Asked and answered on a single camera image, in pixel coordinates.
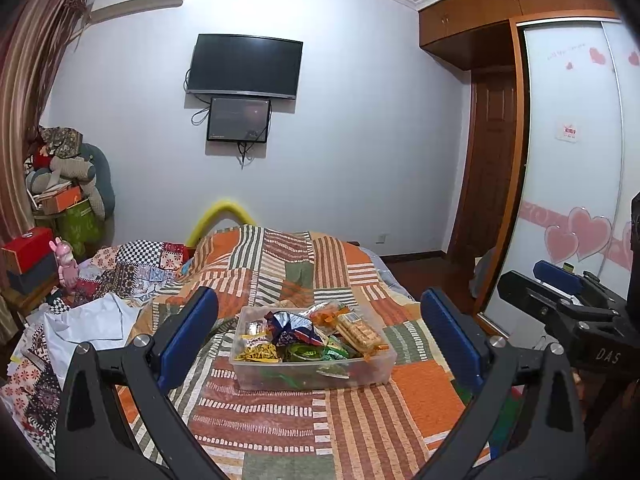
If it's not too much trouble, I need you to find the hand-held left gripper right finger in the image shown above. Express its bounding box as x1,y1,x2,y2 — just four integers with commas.
415,287,586,480

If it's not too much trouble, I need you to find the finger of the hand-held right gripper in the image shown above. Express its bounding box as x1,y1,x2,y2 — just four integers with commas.
496,269,622,327
532,260,630,312

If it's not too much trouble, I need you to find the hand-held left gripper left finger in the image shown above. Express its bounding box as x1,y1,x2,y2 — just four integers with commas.
54,286,231,480

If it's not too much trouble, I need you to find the clear plastic container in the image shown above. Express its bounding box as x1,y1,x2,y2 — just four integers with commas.
229,305,398,390

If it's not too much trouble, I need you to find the clear-wrapped biscuit packet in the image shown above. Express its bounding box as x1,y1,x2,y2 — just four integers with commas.
334,310,390,358

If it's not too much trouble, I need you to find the grey cloth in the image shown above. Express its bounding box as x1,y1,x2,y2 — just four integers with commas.
470,249,497,302

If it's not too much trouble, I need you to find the yellow fried strips snack packet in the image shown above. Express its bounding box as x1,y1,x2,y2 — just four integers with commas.
235,337,281,363

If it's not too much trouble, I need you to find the checkered floral patchwork quilt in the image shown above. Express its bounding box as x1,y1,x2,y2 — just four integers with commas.
0,240,201,466

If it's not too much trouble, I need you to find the white cloth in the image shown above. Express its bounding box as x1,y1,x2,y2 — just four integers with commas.
42,292,143,391

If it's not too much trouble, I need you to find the blue foil snack packet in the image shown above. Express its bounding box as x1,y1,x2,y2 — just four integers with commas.
265,310,326,348

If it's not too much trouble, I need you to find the white sliding door with hearts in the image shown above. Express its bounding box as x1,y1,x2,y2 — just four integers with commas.
602,19,640,281
475,20,633,338

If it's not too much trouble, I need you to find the green snack packet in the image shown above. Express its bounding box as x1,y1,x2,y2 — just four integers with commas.
285,340,361,363

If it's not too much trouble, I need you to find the yellow foam tube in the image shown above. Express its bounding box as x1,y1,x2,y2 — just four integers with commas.
186,199,257,247

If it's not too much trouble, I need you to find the orange fried snack packet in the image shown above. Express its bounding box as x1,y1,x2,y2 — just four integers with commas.
310,300,346,328

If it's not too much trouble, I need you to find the wooden door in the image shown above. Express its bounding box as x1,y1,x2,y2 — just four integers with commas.
447,67,521,263

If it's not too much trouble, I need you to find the orange green striped patchwork blanket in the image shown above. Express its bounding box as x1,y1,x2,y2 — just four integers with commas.
115,225,493,480

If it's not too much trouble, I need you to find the pink rabbit toy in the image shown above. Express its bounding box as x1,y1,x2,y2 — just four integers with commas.
49,236,81,293

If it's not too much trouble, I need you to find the green bag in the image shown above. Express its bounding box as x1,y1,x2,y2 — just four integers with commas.
52,199,101,261

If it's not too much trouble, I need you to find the wooden side table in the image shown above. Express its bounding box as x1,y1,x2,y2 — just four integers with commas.
10,285,61,321

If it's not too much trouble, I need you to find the dark grey box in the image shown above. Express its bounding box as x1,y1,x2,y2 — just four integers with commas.
7,252,60,296

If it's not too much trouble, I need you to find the grey-blue cushion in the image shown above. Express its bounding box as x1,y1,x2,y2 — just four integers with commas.
80,142,117,221

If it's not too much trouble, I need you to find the red box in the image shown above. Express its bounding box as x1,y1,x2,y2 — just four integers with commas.
1,227,55,276

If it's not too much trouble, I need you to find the orange cardboard box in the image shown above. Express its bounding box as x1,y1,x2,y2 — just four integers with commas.
40,185,83,213

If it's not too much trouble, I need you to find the pile of patterned fabrics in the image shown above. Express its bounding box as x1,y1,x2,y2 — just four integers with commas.
24,126,98,206

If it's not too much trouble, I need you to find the wooden wardrobe cabinet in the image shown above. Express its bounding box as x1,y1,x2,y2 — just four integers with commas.
418,0,621,311

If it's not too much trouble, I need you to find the brown striped curtain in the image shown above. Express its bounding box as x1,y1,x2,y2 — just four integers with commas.
0,0,93,256

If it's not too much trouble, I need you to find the small wall monitor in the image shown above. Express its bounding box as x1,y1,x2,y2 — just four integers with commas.
206,96,272,143

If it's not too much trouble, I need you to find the black wall television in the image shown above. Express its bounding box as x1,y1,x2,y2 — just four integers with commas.
185,34,304,100

